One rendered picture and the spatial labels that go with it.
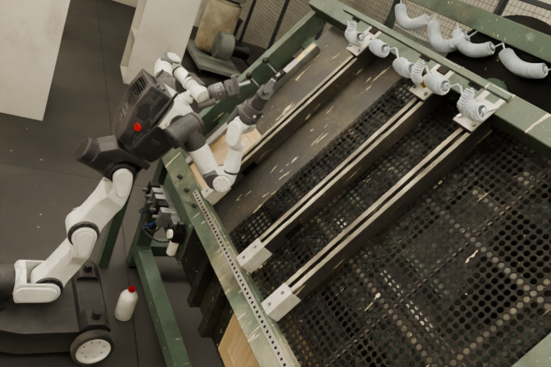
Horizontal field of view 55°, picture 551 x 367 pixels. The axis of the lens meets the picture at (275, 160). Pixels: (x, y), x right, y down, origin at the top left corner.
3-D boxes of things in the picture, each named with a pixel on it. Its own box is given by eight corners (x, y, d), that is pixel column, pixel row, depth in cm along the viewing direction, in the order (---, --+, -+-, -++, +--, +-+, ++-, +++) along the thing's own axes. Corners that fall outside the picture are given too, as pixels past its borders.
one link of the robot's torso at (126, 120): (107, 148, 217) (162, 83, 212) (97, 113, 243) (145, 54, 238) (163, 180, 235) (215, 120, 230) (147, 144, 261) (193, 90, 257)
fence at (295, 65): (189, 163, 293) (184, 159, 290) (316, 47, 288) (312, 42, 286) (192, 168, 289) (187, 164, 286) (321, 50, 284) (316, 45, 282)
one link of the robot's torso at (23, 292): (11, 305, 245) (15, 284, 240) (10, 277, 260) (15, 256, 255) (57, 305, 255) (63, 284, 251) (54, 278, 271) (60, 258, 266)
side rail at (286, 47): (184, 147, 316) (172, 137, 309) (321, 22, 310) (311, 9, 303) (187, 152, 311) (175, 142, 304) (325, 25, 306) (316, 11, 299)
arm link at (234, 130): (241, 124, 215) (234, 154, 221) (253, 121, 223) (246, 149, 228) (229, 119, 218) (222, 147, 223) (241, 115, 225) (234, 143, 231)
